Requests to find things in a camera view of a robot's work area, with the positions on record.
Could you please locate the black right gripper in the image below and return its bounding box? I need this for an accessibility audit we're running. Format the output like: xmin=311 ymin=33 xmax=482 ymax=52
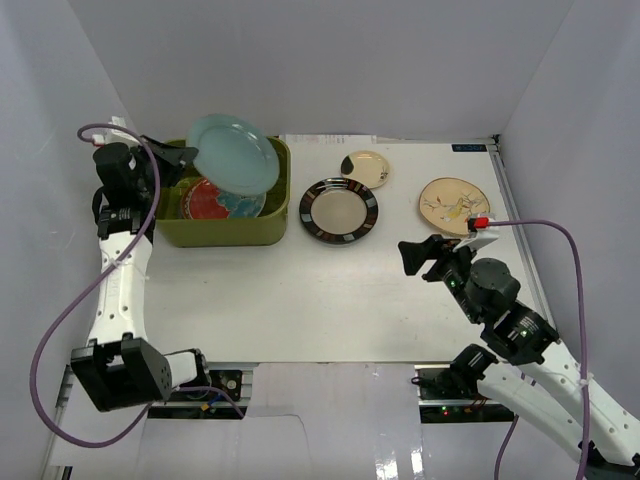
xmin=396 ymin=235 xmax=483 ymax=325

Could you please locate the red and teal plate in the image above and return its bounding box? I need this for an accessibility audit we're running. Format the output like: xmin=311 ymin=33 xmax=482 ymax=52
xmin=180 ymin=178 xmax=266 ymax=220

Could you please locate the light blue plate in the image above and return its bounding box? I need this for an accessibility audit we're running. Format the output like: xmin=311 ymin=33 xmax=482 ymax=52
xmin=186 ymin=114 xmax=280 ymax=196

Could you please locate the dark striped rim plate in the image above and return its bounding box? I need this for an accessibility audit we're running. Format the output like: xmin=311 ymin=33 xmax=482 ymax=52
xmin=298 ymin=178 xmax=379 ymax=245

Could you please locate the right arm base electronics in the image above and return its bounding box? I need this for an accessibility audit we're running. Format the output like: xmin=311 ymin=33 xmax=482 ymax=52
xmin=411 ymin=363 xmax=514 ymax=425

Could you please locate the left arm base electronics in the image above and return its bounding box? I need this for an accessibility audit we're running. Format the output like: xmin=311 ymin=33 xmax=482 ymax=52
xmin=147 ymin=364 xmax=253 ymax=420

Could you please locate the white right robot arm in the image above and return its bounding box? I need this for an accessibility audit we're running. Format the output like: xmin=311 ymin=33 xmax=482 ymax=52
xmin=398 ymin=235 xmax=639 ymax=479

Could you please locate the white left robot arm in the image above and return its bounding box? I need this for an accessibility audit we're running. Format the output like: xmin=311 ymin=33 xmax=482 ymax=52
xmin=71 ymin=131 xmax=212 ymax=412

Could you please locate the green plastic bin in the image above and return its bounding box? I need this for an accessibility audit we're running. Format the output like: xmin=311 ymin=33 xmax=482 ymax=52
xmin=156 ymin=137 xmax=291 ymax=248

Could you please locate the tan bird pattern plate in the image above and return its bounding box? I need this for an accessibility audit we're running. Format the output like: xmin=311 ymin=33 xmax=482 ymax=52
xmin=419 ymin=177 xmax=491 ymax=237

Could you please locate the small cream plate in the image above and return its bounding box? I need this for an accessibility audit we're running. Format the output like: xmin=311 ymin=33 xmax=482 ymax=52
xmin=340 ymin=150 xmax=391 ymax=189

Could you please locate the blue table label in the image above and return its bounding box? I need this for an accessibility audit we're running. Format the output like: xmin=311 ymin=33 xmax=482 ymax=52
xmin=451 ymin=143 xmax=487 ymax=153

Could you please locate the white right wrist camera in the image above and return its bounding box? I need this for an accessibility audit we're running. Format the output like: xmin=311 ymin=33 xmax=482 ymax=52
xmin=453 ymin=213 xmax=499 ymax=253

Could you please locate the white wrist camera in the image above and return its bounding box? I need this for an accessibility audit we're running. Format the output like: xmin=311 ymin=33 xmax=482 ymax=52
xmin=453 ymin=213 xmax=499 ymax=253
xmin=97 ymin=115 xmax=129 ymax=146

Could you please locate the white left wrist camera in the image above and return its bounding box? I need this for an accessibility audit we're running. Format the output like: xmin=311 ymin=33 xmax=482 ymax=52
xmin=97 ymin=115 xmax=129 ymax=146

